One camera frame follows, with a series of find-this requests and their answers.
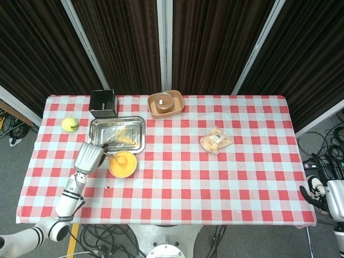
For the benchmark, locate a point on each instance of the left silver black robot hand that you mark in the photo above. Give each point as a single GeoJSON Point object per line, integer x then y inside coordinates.
{"type": "Point", "coordinates": [87, 157]}

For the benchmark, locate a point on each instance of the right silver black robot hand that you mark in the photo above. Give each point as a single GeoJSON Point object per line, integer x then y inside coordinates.
{"type": "Point", "coordinates": [336, 199]}

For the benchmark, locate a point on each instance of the metal spoon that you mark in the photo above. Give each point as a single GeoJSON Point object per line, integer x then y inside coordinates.
{"type": "Point", "coordinates": [117, 158]}

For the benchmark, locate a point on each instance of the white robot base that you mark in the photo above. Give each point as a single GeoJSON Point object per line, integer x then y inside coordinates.
{"type": "Point", "coordinates": [165, 242]}

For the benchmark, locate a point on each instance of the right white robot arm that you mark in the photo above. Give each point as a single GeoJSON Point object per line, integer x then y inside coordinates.
{"type": "Point", "coordinates": [339, 236]}

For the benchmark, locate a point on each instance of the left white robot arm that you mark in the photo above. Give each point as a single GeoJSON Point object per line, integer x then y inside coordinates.
{"type": "Point", "coordinates": [67, 201]}

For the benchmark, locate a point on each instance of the stainless steel tray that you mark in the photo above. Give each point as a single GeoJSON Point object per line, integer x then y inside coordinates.
{"type": "Point", "coordinates": [118, 131]}

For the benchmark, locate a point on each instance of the beige bowl of yellow powder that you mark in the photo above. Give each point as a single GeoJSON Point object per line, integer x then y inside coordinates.
{"type": "Point", "coordinates": [126, 168]}

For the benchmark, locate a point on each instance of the red white checkered tablecloth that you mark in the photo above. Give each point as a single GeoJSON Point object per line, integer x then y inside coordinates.
{"type": "Point", "coordinates": [188, 182]}

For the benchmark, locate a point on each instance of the white black sneaker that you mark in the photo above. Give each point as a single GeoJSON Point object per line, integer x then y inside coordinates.
{"type": "Point", "coordinates": [316, 185]}

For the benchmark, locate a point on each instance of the yellow tennis ball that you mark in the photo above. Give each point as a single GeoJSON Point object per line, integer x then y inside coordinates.
{"type": "Point", "coordinates": [70, 125]}

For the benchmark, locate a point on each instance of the black power strip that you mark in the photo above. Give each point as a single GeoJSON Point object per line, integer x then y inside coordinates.
{"type": "Point", "coordinates": [310, 164]}

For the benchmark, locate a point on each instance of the black cardboard box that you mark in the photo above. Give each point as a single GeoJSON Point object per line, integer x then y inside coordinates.
{"type": "Point", "coordinates": [103, 106]}

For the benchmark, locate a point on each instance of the yellow floor tape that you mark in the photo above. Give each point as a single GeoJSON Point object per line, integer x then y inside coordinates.
{"type": "Point", "coordinates": [72, 239]}

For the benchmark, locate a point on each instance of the clear plastic lidded jar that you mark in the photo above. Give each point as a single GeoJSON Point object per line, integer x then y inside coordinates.
{"type": "Point", "coordinates": [163, 103]}

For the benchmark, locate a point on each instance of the brown paper food container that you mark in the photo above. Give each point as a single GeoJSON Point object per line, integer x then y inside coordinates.
{"type": "Point", "coordinates": [178, 106]}

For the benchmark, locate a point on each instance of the clear bag of bread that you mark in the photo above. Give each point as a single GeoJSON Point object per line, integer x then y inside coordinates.
{"type": "Point", "coordinates": [216, 141]}

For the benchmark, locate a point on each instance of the white partition post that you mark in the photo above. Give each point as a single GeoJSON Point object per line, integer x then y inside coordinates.
{"type": "Point", "coordinates": [86, 45]}
{"type": "Point", "coordinates": [164, 45]}
{"type": "Point", "coordinates": [319, 119]}
{"type": "Point", "coordinates": [18, 104]}
{"type": "Point", "coordinates": [258, 45]}

